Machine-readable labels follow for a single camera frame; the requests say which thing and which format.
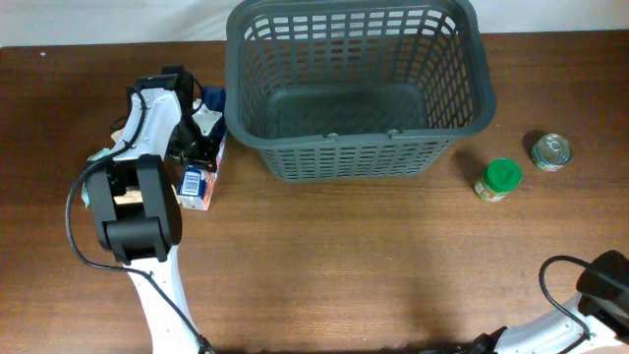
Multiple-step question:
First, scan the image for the blue cardboard food box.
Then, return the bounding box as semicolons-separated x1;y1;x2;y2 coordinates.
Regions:
176;86;227;210

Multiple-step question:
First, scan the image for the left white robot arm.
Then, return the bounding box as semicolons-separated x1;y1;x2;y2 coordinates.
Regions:
78;66;216;353

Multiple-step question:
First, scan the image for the tan grain pouch bag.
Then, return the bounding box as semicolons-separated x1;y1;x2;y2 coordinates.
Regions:
111;129;143;206

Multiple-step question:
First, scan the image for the grey plastic shopping basket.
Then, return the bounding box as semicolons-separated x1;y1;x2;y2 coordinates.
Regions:
225;0;496;182

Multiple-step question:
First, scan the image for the teal wet wipes packet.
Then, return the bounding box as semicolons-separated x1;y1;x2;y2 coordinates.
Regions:
81;147;111;208

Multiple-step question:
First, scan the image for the silver pull-tab tin can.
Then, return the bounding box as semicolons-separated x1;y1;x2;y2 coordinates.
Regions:
531;134;572;172

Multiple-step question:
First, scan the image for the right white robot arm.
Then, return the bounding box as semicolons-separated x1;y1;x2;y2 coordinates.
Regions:
442;250;628;354

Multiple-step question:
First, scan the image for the green lid glass jar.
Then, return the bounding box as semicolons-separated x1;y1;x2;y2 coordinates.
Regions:
474;158;523;203

